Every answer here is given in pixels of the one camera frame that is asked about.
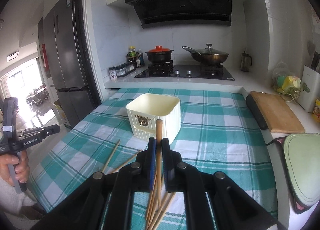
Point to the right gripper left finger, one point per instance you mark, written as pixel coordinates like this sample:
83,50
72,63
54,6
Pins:
135,177

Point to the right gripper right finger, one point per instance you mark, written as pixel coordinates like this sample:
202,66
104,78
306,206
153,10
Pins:
182,177

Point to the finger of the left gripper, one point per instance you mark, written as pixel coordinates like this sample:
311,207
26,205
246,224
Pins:
50,130

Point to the cream utensil holder box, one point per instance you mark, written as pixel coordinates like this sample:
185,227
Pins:
146,109

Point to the wooden chopstick cluster right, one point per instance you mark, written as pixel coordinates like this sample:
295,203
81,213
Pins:
166,195

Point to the wooden chopstick cluster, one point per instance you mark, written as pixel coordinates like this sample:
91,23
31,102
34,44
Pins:
166,195
155,204
150,201

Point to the wooden chopstick cluster middle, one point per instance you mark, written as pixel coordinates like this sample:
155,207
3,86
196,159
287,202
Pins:
155,204

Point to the wooden chopstick cluster left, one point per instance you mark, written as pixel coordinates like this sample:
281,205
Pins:
150,201

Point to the teal plaid tablecloth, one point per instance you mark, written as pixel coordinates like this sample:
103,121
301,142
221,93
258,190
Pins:
219,136

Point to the spice jar rack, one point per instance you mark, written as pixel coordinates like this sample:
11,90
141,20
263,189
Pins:
121,70

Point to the grey refrigerator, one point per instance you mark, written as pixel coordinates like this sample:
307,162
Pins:
68,63

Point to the black rolled mat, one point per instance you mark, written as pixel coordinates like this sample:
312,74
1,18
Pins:
253,107

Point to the black gas stove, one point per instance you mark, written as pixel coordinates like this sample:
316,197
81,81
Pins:
202,71

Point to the condiment bottles group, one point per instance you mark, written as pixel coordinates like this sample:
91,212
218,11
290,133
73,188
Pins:
135,56

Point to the wooden cutting board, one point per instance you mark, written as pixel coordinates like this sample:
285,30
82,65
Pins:
277,114

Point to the black pot orange lid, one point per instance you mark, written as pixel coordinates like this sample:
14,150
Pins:
159,55

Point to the wok with glass lid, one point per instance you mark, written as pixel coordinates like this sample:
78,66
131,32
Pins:
208,55

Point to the green cutting board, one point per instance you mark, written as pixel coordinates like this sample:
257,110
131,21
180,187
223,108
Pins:
301,154

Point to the dark glass kettle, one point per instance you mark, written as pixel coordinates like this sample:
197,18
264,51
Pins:
246,62

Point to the plastic bag with produce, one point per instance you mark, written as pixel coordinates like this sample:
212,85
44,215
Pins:
284,80

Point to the yellow snack packet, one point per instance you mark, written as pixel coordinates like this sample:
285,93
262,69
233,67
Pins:
316,111

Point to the white knife block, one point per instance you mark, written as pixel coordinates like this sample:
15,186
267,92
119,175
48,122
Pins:
310,85

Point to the black range hood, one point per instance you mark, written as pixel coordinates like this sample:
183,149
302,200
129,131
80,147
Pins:
152,13

